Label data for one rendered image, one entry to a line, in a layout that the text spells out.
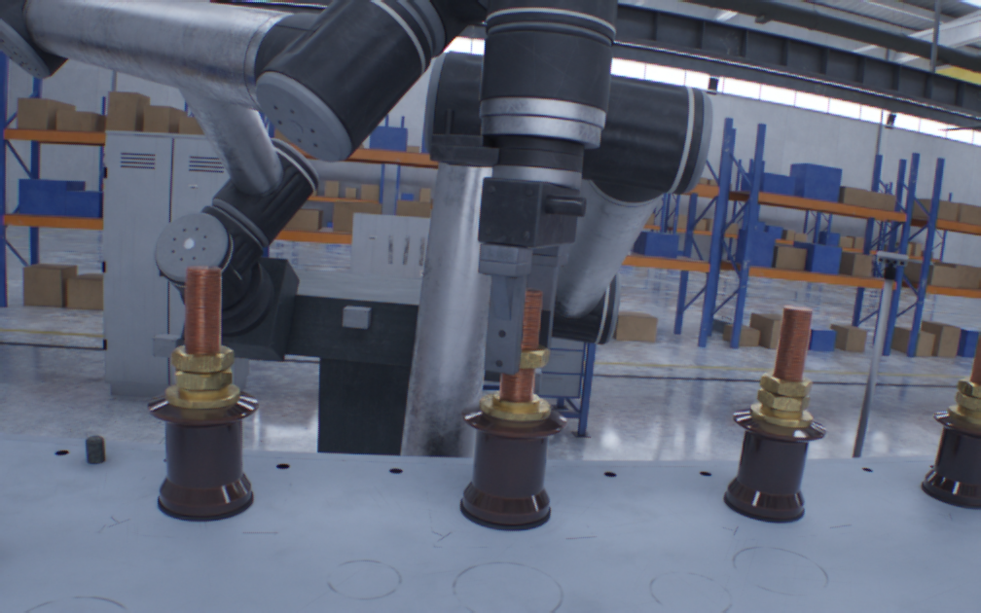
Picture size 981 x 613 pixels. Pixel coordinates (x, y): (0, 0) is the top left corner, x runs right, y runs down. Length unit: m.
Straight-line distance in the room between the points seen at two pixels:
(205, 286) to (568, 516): 0.38
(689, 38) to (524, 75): 12.88
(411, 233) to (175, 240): 3.63
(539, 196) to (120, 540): 0.42
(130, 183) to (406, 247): 2.07
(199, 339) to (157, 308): 4.76
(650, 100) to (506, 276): 0.45
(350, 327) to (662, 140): 1.43
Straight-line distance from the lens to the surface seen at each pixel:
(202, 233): 1.82
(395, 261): 5.33
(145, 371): 5.48
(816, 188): 10.03
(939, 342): 11.85
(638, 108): 0.90
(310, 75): 0.59
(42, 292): 9.49
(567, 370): 4.95
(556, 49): 0.54
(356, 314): 2.12
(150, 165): 5.28
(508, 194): 0.52
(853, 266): 10.54
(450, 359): 0.90
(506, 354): 0.54
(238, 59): 0.69
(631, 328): 8.98
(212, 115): 1.59
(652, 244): 9.00
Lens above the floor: 1.64
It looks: 10 degrees down
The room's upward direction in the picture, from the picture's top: 5 degrees clockwise
